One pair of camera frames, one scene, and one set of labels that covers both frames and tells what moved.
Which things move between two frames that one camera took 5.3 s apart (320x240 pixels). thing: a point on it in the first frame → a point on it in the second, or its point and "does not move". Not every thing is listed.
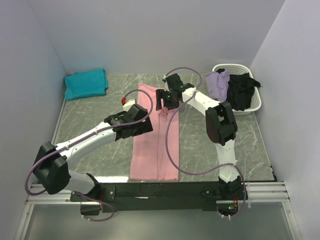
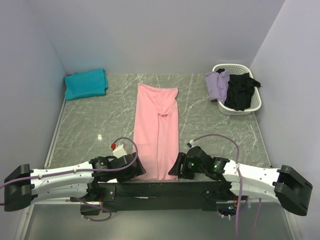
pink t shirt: (149, 159) does not move
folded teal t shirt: (86, 84) does not move
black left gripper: (145, 126) → (134, 172)
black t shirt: (240, 89) does not move
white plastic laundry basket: (234, 69) does not move
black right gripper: (160, 94) → (182, 159)
